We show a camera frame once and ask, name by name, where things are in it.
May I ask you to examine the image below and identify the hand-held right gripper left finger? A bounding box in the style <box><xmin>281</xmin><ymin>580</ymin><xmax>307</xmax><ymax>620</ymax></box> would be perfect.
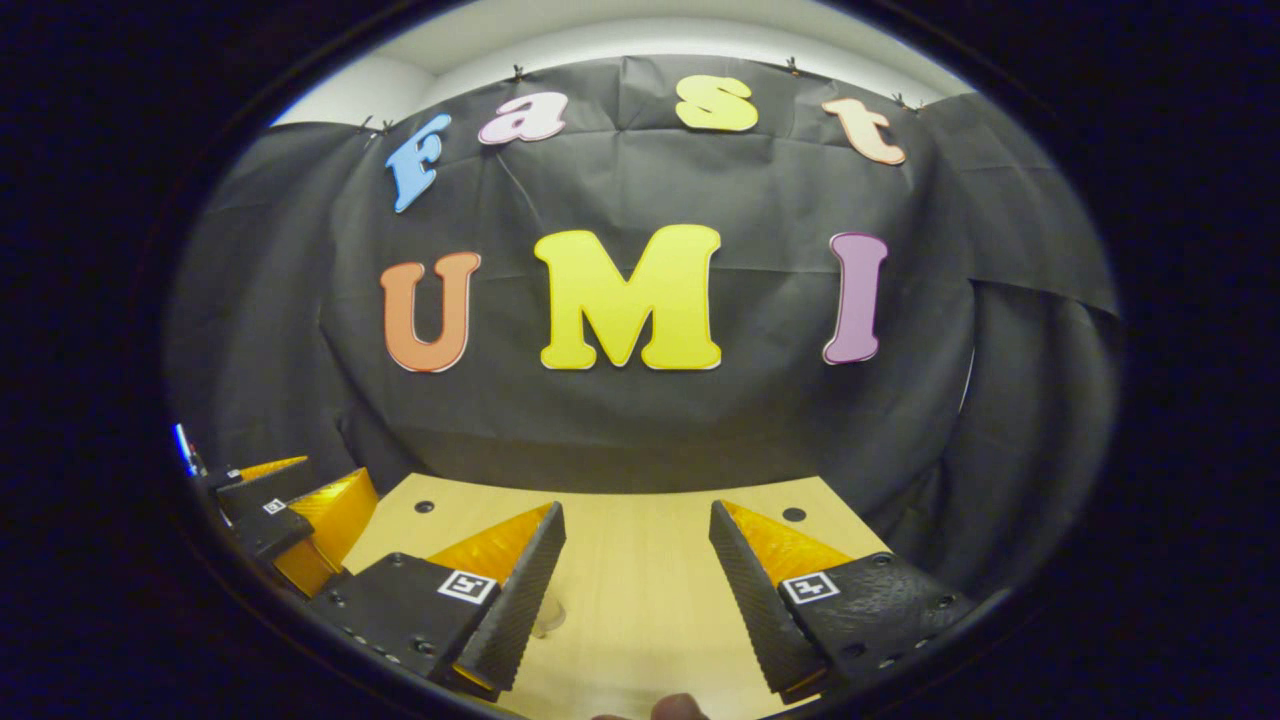
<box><xmin>306</xmin><ymin>501</ymin><xmax>568</xmax><ymax>698</ymax></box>

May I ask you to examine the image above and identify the wooden desktop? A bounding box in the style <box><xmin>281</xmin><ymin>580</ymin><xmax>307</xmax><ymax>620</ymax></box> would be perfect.
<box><xmin>340</xmin><ymin>473</ymin><xmax>893</xmax><ymax>720</ymax></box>

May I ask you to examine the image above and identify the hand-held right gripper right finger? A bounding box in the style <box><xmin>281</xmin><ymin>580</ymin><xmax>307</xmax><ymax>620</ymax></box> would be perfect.
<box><xmin>708</xmin><ymin>499</ymin><xmax>979</xmax><ymax>703</ymax></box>

